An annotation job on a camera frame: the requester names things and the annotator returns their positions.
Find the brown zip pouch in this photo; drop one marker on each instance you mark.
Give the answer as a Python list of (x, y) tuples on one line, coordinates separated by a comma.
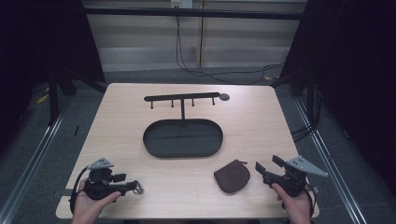
[(232, 176)]

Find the person's left hand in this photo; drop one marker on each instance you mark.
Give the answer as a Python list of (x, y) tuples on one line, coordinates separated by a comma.
[(88, 208)]

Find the white wall socket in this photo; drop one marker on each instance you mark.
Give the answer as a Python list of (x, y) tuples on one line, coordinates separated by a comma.
[(181, 3)]

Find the yellow tape strip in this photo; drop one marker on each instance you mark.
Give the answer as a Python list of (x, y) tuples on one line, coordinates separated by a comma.
[(42, 99)]

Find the black horizontal frame bar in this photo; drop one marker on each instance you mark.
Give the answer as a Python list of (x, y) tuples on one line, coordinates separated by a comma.
[(193, 13)]

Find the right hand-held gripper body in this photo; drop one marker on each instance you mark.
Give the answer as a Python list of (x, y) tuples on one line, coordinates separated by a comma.
[(292, 180)]

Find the black stand post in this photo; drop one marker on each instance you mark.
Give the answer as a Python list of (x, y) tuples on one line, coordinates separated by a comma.
[(53, 99)]

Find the black oval tray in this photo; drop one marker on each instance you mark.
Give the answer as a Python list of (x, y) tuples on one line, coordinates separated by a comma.
[(183, 137)]

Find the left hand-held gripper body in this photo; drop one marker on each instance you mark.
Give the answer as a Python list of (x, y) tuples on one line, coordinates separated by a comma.
[(99, 186)]

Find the black curtain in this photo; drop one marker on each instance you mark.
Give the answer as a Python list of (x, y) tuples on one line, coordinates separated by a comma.
[(351, 77), (40, 40)]

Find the metal floor rail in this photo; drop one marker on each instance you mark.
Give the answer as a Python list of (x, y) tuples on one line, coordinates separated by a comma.
[(330, 161), (31, 161)]

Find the person's right hand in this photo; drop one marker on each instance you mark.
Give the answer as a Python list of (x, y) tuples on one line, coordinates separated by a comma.
[(295, 207)]

